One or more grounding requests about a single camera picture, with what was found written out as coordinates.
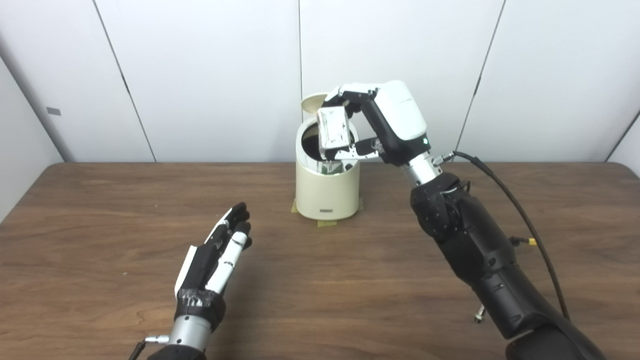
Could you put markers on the small silver hanging plug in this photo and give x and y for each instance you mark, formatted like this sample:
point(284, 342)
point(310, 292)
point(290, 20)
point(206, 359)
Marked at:
point(480, 315)

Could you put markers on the yellow-tipped black connector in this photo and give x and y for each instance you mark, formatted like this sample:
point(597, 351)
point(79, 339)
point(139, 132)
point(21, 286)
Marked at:
point(531, 241)

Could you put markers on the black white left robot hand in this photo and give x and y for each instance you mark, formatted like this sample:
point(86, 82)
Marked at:
point(205, 280)

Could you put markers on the small grey wall label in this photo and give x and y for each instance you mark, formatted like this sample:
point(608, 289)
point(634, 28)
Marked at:
point(53, 111)

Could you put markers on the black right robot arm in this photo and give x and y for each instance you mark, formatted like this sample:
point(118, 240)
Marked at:
point(480, 240)

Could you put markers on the cream-colored bin body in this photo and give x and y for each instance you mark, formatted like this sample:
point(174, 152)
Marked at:
point(327, 195)

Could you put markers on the cream round bin lid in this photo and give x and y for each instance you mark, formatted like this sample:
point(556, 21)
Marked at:
point(312, 104)

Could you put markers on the white green milk carton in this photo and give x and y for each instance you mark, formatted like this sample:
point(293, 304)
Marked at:
point(332, 127)

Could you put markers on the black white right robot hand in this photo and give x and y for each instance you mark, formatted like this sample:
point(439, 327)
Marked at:
point(400, 120)

